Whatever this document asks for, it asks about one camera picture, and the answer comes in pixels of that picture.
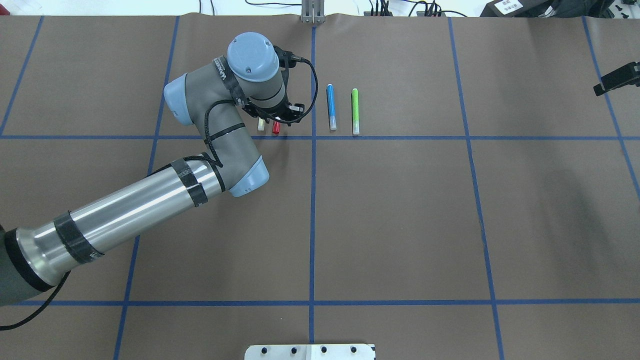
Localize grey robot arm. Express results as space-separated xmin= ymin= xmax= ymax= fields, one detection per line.
xmin=0 ymin=32 xmax=311 ymax=306

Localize blue highlighter pen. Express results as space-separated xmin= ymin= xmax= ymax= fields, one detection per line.
xmin=326 ymin=83 xmax=338 ymax=132

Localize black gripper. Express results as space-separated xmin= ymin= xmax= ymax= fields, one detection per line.
xmin=242 ymin=95 xmax=306 ymax=125

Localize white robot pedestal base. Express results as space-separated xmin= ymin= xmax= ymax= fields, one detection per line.
xmin=244 ymin=343 xmax=377 ymax=360

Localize green highlighter pen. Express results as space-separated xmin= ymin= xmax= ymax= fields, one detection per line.
xmin=350 ymin=88 xmax=361 ymax=136

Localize red whiteboard marker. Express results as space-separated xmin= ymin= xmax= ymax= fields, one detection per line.
xmin=271 ymin=120 xmax=281 ymax=136

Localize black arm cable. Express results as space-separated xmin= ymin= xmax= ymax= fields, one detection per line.
xmin=204 ymin=55 xmax=319 ymax=168

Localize black power adapter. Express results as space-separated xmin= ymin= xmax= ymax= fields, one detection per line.
xmin=480 ymin=0 xmax=562 ymax=18

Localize grey aluminium frame post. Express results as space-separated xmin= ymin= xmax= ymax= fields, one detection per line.
xmin=300 ymin=0 xmax=326 ymax=25

